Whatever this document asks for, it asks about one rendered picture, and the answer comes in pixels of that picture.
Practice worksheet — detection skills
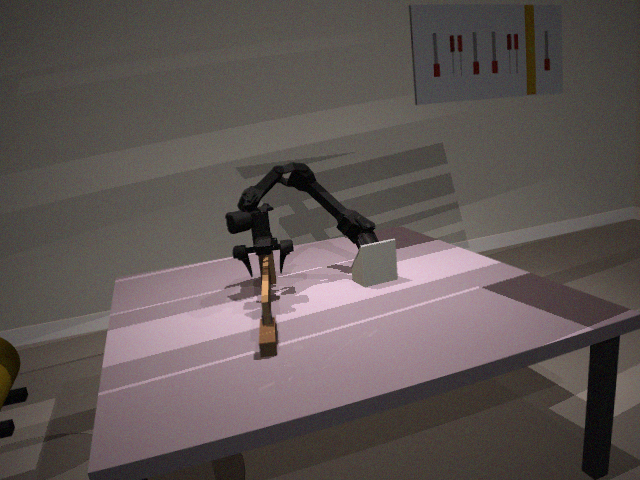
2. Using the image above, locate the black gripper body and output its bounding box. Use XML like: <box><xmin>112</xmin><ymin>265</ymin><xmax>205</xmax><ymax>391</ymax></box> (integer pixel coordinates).
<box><xmin>232</xmin><ymin>226</ymin><xmax>294</xmax><ymax>259</ymax></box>

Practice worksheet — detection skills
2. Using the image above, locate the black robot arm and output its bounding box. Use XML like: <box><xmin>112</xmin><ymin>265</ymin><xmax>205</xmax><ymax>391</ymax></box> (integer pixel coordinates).
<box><xmin>225</xmin><ymin>162</ymin><xmax>379</xmax><ymax>256</ymax></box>

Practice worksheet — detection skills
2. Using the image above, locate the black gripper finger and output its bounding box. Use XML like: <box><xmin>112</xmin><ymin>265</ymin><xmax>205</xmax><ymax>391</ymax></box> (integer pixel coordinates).
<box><xmin>238</xmin><ymin>254</ymin><xmax>253</xmax><ymax>277</ymax></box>
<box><xmin>280</xmin><ymin>251</ymin><xmax>290</xmax><ymax>274</ymax></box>

